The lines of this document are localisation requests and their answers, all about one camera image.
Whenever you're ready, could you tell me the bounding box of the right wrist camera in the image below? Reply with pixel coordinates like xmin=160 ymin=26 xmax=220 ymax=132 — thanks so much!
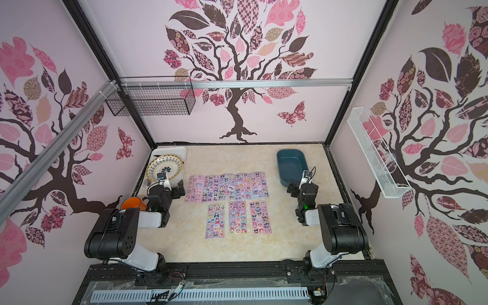
xmin=299 ymin=170 xmax=313 ymax=188

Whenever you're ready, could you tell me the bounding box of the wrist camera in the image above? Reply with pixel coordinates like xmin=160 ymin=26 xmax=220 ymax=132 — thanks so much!
xmin=156 ymin=172 xmax=171 ymax=189
xmin=299 ymin=170 xmax=313 ymax=188

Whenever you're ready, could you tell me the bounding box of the orange cup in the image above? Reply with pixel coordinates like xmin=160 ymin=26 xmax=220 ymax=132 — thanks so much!
xmin=121 ymin=197 xmax=147 ymax=211

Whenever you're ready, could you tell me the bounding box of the aluminium rail back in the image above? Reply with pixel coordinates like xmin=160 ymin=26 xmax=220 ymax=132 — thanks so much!
xmin=121 ymin=78 xmax=353 ymax=89

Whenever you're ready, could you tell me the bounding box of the pink sticker sheet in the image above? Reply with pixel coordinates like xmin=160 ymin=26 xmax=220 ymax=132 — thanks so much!
xmin=184 ymin=175 xmax=205 ymax=203

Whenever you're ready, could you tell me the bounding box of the aluminium rail left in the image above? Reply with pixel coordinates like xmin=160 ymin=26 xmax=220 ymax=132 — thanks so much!
xmin=1 ymin=80 xmax=118 ymax=222

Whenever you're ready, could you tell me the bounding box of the teal plastic storage box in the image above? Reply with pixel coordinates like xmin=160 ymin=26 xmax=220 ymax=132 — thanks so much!
xmin=277 ymin=149 xmax=309 ymax=188

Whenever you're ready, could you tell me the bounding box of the white plastic tray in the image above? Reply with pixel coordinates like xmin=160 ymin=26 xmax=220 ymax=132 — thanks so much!
xmin=141 ymin=146 xmax=188 ymax=190

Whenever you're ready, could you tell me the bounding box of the patterned ceramic plate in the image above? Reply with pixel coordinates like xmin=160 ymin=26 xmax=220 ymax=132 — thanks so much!
xmin=146 ymin=155 xmax=184 ymax=182

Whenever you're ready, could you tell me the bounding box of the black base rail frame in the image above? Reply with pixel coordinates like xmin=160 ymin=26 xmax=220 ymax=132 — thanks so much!
xmin=72 ymin=259 xmax=402 ymax=304

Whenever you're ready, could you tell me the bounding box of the character sticker sheet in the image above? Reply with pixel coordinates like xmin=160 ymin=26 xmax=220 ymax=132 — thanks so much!
xmin=218 ymin=174 xmax=236 ymax=201
xmin=202 ymin=175 xmax=220 ymax=202
xmin=250 ymin=201 xmax=272 ymax=235
xmin=250 ymin=172 xmax=269 ymax=199

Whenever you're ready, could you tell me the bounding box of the aluminium rail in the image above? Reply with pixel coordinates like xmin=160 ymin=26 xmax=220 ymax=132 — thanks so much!
xmin=1 ymin=80 xmax=118 ymax=222
xmin=121 ymin=78 xmax=353 ymax=89

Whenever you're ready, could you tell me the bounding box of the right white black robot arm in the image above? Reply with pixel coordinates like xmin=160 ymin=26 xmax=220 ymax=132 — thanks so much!
xmin=287 ymin=182 xmax=369 ymax=269

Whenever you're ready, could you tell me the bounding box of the black wire basket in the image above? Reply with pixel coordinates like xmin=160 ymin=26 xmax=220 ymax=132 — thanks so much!
xmin=105 ymin=76 xmax=196 ymax=116

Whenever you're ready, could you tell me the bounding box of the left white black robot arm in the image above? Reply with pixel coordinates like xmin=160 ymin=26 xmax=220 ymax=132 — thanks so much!
xmin=84 ymin=180 xmax=186 ymax=274

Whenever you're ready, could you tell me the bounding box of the white wire shelf basket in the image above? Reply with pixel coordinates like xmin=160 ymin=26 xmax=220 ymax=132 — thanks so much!
xmin=347 ymin=108 xmax=413 ymax=199

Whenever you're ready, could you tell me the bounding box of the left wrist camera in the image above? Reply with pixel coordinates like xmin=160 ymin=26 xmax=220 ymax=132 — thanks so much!
xmin=156 ymin=172 xmax=171 ymax=189

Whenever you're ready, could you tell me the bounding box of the white slotted cable duct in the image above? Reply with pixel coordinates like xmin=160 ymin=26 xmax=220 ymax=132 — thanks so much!
xmin=88 ymin=287 xmax=310 ymax=304

